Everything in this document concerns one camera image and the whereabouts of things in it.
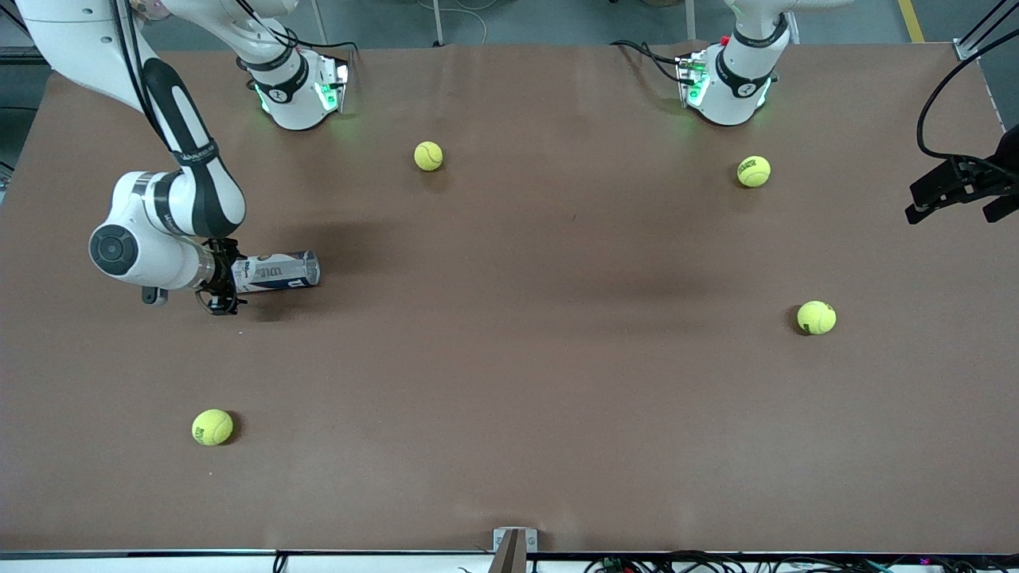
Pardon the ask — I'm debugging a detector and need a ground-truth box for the white blue tennis can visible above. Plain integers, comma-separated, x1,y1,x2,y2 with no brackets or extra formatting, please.
231,251,321,295

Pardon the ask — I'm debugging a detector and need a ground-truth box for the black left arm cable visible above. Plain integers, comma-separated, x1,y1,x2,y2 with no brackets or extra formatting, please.
916,32,1019,180

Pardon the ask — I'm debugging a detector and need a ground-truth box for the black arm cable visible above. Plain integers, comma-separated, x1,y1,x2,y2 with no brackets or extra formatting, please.
111,0,172,156
916,32,1019,180

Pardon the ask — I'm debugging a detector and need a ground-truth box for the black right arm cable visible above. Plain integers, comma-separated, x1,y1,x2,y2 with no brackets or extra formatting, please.
111,0,172,156

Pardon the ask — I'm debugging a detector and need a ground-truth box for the black right base cable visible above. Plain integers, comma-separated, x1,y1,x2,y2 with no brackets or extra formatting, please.
233,0,361,64

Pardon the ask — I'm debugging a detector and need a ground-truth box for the black base cable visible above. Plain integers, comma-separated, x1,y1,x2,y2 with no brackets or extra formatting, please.
610,38,692,85
233,0,361,64

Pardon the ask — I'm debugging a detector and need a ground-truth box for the black left base cable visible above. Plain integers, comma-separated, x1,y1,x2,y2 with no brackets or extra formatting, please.
610,38,692,85

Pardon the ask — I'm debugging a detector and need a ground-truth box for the grey metal mount bracket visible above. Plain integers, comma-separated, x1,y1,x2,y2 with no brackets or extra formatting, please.
492,527,539,573

